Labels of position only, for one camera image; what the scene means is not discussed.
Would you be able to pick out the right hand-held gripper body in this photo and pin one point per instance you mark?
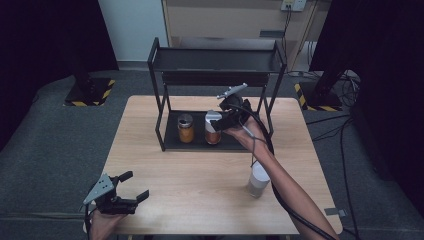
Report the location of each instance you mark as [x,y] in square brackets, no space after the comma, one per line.
[235,113]

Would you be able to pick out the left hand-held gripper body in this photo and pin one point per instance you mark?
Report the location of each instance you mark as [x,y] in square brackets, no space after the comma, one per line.
[106,196]

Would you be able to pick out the white-lid jar of red powder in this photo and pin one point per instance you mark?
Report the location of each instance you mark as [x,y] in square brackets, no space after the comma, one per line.
[212,133]

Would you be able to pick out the black metal shelf rack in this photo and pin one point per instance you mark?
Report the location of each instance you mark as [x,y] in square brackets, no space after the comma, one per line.
[213,60]

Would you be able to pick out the white-lid jar of brown powder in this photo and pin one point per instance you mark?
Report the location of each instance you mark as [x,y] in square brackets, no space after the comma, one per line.
[259,178]

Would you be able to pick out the person's right hand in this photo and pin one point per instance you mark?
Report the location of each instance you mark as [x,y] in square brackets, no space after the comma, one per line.
[248,136]

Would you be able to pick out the person's left hand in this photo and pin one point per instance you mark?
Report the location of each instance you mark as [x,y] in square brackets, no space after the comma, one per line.
[105,225]

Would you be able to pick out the silver-lid jar of orange powder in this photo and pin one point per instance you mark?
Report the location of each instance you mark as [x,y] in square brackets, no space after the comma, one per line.
[186,131]

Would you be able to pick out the black stand with striped base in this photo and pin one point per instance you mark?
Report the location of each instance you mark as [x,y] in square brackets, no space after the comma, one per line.
[321,95]
[88,91]

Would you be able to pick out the grey tape strip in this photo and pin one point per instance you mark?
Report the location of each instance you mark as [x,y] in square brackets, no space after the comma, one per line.
[335,212]

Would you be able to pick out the dark curtain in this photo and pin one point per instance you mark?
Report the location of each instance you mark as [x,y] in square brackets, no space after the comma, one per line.
[40,50]
[383,66]

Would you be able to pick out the white wall socket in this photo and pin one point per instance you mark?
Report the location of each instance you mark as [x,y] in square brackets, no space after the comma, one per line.
[293,4]

